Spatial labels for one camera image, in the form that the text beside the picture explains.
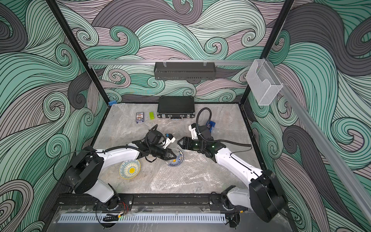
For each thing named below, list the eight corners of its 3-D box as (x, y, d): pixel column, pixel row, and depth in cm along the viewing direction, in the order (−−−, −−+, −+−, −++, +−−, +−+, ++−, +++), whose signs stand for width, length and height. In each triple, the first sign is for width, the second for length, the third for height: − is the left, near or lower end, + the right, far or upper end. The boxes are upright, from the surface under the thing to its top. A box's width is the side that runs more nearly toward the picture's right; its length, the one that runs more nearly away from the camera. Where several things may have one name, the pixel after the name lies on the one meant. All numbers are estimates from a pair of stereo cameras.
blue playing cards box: (136, 123, 110) (135, 121, 108) (136, 114, 116) (135, 112, 114) (144, 122, 110) (143, 120, 109) (144, 113, 116) (143, 111, 115)
